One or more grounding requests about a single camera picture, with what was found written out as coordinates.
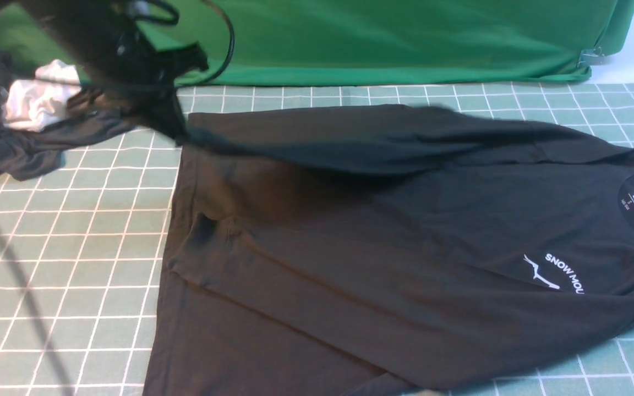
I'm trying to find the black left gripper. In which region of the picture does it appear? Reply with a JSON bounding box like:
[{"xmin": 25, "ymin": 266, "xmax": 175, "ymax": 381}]
[{"xmin": 75, "ymin": 11, "xmax": 209, "ymax": 105}]

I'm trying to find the dark gray long-sleeve shirt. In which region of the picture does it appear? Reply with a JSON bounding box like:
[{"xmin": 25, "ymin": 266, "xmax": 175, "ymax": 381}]
[{"xmin": 143, "ymin": 104, "xmax": 634, "ymax": 395}]

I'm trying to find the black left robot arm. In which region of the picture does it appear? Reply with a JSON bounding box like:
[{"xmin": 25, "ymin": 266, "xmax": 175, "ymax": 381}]
[{"xmin": 18, "ymin": 1, "xmax": 209, "ymax": 100}]

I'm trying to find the green backdrop cloth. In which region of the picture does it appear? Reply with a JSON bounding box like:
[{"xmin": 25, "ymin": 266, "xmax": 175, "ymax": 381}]
[{"xmin": 0, "ymin": 1, "xmax": 634, "ymax": 87}]

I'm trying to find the white crumpled cloth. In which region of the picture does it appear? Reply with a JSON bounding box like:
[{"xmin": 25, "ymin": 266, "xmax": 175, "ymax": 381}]
[{"xmin": 3, "ymin": 80, "xmax": 81, "ymax": 132}]

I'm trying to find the dark crumpled garment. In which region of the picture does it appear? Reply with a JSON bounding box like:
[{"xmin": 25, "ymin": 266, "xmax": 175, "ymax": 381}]
[{"xmin": 0, "ymin": 52, "xmax": 132, "ymax": 181}]

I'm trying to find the teal grid tablecloth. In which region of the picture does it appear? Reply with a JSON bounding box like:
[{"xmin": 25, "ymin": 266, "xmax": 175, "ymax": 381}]
[{"xmin": 0, "ymin": 83, "xmax": 634, "ymax": 395}]

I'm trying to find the metal binder clip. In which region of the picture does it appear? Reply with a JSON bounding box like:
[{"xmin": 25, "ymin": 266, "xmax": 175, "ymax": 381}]
[{"xmin": 576, "ymin": 47, "xmax": 606, "ymax": 68}]

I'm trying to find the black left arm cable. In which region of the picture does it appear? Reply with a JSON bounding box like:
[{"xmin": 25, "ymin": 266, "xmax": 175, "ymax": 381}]
[{"xmin": 113, "ymin": 0, "xmax": 236, "ymax": 91}]

